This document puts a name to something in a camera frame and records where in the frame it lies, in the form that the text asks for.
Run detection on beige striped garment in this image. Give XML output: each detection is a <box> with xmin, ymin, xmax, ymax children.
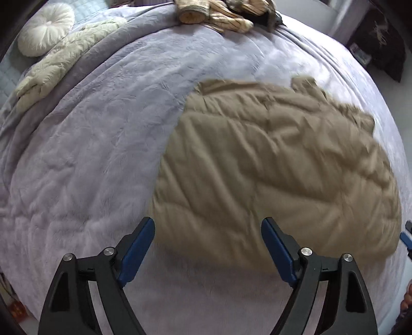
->
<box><xmin>174</xmin><ymin>0</ymin><xmax>277</xmax><ymax>34</ymax></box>

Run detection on grey quilted headboard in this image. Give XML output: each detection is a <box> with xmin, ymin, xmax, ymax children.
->
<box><xmin>0</xmin><ymin>0</ymin><xmax>111</xmax><ymax>108</ymax></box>

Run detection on tan puffer jacket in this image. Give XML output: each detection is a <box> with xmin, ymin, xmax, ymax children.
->
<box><xmin>150</xmin><ymin>76</ymin><xmax>403</xmax><ymax>276</ymax></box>

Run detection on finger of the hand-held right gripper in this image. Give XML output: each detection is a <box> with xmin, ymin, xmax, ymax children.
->
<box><xmin>399</xmin><ymin>220</ymin><xmax>412</xmax><ymax>259</ymax></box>

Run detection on cream puffer jacket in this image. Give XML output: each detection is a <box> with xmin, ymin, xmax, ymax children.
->
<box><xmin>15</xmin><ymin>17</ymin><xmax>127</xmax><ymax>113</ymax></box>

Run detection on lavender bed blanket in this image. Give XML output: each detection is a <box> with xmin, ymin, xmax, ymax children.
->
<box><xmin>0</xmin><ymin>0</ymin><xmax>411</xmax><ymax>335</ymax></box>

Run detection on black hanging coats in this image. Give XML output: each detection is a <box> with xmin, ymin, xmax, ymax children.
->
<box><xmin>349</xmin><ymin>11</ymin><xmax>407</xmax><ymax>82</ymax></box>

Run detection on printed bag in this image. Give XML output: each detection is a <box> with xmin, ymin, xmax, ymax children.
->
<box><xmin>350</xmin><ymin>43</ymin><xmax>372</xmax><ymax>66</ymax></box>

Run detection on dark folded garment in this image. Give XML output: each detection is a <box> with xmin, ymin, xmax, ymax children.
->
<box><xmin>249</xmin><ymin>10</ymin><xmax>287</xmax><ymax>32</ymax></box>

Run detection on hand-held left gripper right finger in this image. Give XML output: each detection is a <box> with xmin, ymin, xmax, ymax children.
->
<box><xmin>261</xmin><ymin>217</ymin><xmax>378</xmax><ymax>335</ymax></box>

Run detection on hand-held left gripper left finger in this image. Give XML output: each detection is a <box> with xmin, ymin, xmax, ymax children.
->
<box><xmin>38</xmin><ymin>217</ymin><xmax>156</xmax><ymax>335</ymax></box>

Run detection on round white pillow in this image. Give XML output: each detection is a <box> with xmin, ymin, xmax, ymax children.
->
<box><xmin>17</xmin><ymin>3</ymin><xmax>76</xmax><ymax>58</ymax></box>

